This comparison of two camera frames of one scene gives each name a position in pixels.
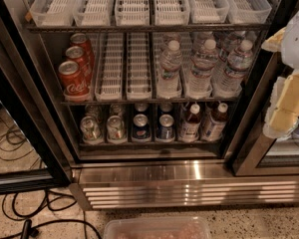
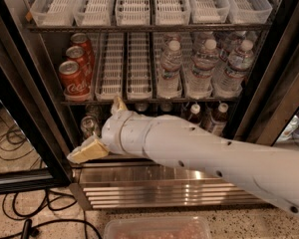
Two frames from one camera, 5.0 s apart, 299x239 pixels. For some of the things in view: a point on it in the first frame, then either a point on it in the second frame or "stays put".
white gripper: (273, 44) -> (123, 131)
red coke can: (74, 85) stays put
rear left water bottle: (171, 45) stays put
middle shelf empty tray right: (139, 67) stays put
